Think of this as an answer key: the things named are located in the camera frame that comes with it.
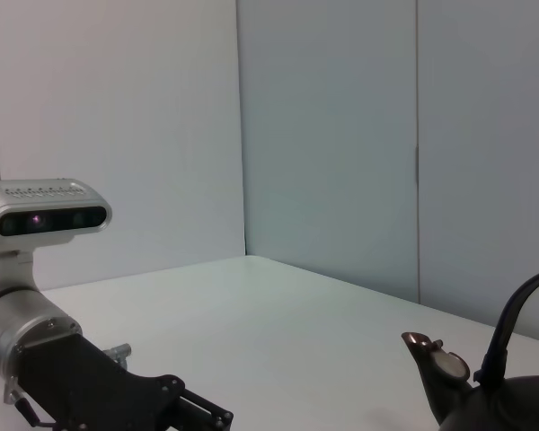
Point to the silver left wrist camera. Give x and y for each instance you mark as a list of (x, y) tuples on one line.
[(49, 211)]

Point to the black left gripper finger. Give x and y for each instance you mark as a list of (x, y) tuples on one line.
[(206, 413)]

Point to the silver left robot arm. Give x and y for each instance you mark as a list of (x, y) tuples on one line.
[(18, 323)]

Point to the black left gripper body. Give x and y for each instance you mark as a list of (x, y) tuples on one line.
[(94, 395)]

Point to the black round teapot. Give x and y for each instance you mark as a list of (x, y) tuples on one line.
[(512, 404)]

